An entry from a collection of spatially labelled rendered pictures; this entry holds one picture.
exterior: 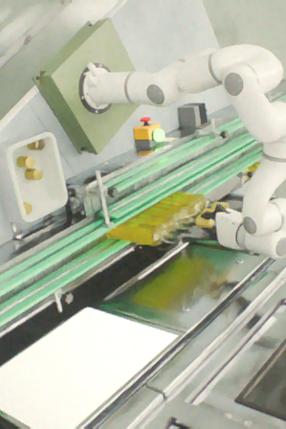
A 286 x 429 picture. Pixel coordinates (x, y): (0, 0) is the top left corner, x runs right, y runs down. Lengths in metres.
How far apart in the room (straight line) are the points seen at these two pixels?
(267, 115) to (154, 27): 0.94
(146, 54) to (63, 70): 0.50
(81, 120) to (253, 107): 0.61
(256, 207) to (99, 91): 0.60
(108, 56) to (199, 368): 0.98
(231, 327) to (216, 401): 0.23
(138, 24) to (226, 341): 1.16
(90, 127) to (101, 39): 0.27
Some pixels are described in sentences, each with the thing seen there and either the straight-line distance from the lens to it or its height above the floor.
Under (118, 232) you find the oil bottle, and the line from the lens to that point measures 1.63.
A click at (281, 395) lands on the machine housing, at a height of 1.59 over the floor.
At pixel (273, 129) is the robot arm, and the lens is 1.20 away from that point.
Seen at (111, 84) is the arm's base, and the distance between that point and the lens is 1.57.
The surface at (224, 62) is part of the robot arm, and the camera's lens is 1.32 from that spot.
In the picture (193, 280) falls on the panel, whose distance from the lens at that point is 1.55.
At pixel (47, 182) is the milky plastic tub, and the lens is 1.62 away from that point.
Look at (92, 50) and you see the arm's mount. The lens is 1.67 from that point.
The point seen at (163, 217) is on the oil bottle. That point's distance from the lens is 1.60.
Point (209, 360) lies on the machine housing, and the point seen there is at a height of 1.40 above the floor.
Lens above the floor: 2.02
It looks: 39 degrees down
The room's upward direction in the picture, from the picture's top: 98 degrees clockwise
